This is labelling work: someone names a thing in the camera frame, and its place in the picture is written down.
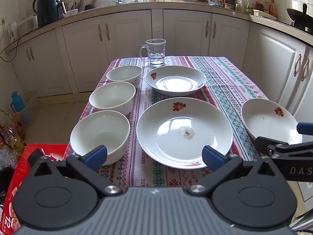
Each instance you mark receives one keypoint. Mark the red sauce bottle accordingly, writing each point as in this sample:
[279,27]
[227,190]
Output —
[258,5]

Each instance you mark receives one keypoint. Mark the patterned tablecloth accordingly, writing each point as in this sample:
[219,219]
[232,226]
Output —
[225,78]

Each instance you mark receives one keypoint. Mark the white flower print plate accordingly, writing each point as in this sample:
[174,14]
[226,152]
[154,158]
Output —
[187,72]
[264,127]
[171,117]

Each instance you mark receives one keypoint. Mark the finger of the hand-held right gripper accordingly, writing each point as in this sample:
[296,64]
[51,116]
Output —
[305,128]
[264,144]

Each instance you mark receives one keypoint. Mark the white ceramic bowl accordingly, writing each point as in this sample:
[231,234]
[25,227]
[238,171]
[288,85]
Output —
[124,72]
[97,127]
[112,95]

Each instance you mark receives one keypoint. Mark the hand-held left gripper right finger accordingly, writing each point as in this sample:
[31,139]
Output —
[212,158]

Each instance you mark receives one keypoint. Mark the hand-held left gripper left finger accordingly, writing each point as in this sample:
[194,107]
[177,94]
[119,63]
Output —
[96,155]

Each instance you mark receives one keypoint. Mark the tall clear oil bottle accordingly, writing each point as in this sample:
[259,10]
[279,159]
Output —
[249,5]

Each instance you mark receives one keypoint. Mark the cooking oil bottle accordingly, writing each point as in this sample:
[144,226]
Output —
[14,142]

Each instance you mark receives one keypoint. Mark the black wok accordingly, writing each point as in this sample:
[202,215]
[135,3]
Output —
[297,14]

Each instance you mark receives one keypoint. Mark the orange oil bottle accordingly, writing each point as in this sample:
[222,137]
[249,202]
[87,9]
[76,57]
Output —
[272,7]

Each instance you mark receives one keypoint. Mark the blue thermos jug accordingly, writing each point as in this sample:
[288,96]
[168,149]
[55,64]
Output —
[17,101]

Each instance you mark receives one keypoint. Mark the clear glass mug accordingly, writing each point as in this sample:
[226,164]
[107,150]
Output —
[156,51]

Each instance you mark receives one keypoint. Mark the clear glass bottle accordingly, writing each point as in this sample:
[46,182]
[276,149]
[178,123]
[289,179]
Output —
[242,5]

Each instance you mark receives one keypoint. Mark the white rectangular tray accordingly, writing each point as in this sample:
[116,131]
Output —
[264,14]

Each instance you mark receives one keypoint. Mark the red cardboard box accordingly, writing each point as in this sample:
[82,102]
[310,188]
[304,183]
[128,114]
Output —
[24,153]

